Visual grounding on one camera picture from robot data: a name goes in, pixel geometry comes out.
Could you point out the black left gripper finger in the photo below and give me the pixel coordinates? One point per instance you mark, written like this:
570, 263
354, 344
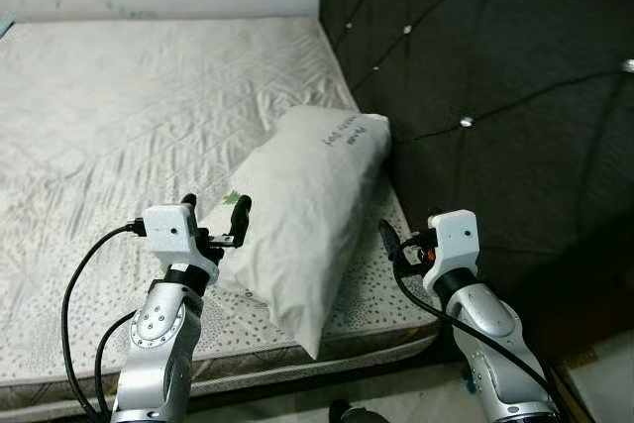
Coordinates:
190, 202
240, 220

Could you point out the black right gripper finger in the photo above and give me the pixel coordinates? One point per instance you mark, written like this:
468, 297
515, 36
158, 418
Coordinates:
390, 240

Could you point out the cream pillow with green tree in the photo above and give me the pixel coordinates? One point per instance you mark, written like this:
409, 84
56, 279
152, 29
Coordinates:
307, 215

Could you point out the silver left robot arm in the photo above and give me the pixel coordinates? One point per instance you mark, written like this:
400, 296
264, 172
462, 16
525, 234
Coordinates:
158, 344

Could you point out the grey quilted mattress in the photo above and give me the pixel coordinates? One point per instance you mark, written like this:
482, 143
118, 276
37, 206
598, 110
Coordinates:
129, 106

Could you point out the dark tufted headboard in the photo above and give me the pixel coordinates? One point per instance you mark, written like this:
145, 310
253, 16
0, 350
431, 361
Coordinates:
495, 96

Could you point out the silver right robot leg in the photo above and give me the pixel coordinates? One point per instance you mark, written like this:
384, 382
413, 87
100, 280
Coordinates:
359, 413

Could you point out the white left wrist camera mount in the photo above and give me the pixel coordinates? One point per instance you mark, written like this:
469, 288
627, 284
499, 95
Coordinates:
170, 230

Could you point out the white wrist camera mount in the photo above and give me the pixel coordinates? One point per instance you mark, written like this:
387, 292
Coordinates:
170, 230
456, 240

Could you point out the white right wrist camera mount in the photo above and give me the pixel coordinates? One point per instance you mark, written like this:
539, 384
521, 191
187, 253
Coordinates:
456, 240

